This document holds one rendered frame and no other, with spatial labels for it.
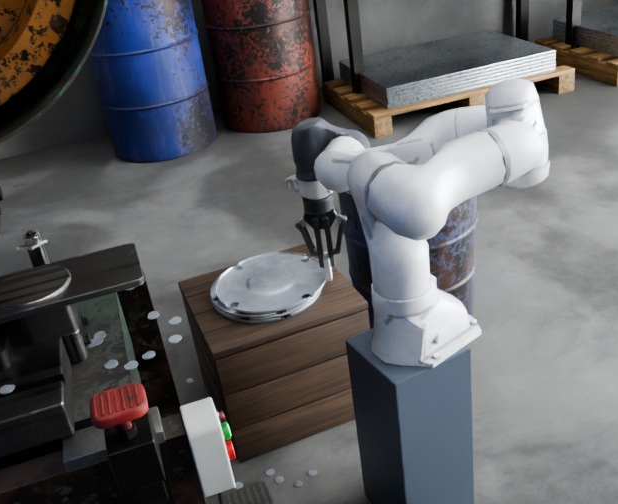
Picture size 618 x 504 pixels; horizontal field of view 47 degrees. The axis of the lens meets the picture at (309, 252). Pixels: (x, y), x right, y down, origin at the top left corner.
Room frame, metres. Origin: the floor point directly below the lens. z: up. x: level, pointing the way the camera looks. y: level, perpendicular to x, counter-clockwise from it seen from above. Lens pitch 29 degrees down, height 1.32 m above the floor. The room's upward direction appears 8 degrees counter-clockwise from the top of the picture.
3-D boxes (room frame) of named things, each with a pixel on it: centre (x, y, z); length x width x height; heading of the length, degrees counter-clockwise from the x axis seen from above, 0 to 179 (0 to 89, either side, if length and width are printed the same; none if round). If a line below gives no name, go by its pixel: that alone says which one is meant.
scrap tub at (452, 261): (1.95, -0.32, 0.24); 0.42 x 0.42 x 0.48
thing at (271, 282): (1.60, 0.11, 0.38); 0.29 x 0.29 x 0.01
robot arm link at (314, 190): (1.60, -0.02, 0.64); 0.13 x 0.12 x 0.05; 172
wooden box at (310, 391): (1.60, 0.12, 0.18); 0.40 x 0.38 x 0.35; 108
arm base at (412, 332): (1.18, -0.20, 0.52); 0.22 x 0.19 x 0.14; 115
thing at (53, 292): (1.03, 0.40, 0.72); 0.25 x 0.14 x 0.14; 104
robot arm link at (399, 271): (1.20, -0.15, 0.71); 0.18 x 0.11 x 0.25; 17
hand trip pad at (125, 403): (0.72, 0.27, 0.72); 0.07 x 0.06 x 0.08; 104
